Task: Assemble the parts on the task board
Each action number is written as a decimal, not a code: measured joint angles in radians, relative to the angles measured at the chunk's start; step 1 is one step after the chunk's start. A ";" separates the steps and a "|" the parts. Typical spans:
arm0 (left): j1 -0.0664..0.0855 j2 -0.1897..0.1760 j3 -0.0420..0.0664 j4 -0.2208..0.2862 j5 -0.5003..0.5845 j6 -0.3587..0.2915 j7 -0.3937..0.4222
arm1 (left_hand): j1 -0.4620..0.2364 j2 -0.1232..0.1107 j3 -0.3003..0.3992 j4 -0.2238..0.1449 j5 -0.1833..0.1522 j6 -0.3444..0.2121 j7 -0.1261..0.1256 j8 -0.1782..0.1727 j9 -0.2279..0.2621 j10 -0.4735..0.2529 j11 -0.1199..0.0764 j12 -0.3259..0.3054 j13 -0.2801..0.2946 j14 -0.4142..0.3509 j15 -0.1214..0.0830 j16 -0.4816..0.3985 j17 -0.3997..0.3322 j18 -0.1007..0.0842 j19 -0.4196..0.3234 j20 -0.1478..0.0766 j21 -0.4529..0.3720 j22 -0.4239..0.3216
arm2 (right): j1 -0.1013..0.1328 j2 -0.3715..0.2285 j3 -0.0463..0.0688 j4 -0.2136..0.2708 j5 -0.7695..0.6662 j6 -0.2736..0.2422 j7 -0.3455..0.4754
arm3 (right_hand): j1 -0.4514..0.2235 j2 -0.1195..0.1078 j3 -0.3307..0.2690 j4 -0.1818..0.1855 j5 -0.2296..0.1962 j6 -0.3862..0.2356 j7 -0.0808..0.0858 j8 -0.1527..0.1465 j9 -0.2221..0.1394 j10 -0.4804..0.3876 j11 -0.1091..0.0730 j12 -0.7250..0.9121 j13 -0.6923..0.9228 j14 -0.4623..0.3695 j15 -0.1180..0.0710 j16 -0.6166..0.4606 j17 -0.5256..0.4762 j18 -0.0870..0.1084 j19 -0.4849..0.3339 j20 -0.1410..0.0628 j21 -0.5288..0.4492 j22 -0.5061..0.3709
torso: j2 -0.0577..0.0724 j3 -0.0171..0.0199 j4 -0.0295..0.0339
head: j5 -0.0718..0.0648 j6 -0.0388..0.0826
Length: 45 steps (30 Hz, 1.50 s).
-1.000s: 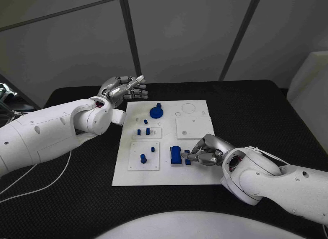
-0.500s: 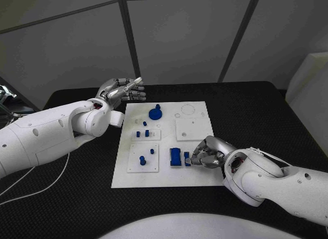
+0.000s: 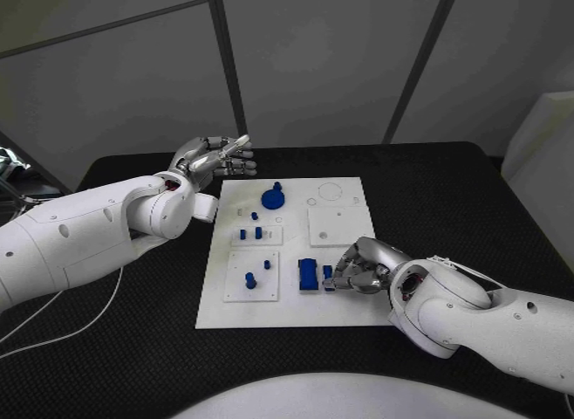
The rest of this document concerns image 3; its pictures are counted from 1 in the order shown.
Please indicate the thick blue peg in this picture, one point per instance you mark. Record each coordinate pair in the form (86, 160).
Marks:
(250, 280)

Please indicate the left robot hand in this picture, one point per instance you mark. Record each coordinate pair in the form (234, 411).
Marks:
(207, 160)

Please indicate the white task board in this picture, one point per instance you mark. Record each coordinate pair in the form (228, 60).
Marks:
(292, 311)

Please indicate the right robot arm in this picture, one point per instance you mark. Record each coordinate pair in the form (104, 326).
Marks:
(495, 327)

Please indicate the large blue block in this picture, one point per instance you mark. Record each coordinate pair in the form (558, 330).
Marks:
(307, 274)

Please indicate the small blue block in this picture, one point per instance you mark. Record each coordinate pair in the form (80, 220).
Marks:
(328, 272)

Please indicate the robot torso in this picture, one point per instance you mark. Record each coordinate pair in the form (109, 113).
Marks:
(348, 399)

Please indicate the large blue gear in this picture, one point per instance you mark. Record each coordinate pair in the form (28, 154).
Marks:
(273, 199)

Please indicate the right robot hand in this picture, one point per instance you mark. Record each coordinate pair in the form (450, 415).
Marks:
(377, 255)

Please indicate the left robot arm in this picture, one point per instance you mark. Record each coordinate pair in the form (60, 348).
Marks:
(55, 245)

